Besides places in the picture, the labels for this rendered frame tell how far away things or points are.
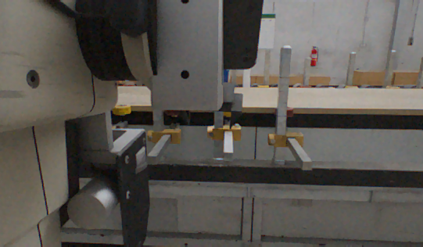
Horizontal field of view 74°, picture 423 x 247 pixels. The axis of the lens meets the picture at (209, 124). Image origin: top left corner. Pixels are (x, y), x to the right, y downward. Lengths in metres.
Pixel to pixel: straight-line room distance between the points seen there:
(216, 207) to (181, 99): 1.40
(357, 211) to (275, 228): 0.43
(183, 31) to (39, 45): 0.09
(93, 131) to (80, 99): 0.13
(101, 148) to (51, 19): 0.19
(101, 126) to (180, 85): 0.17
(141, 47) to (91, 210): 0.20
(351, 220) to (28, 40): 1.67
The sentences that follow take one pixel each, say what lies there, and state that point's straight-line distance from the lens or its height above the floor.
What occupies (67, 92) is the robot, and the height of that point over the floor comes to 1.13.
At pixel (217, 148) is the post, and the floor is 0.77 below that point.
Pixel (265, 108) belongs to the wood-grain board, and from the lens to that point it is 1.34.
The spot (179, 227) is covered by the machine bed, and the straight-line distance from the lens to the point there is 1.67.
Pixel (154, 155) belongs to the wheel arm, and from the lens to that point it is 0.94.
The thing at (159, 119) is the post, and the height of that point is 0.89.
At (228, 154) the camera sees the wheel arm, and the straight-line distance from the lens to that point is 0.90.
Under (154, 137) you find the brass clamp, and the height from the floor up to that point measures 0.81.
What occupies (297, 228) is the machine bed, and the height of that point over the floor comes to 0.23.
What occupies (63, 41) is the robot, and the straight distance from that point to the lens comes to 0.22.
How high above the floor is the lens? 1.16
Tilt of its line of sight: 15 degrees down
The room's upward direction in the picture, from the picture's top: straight up
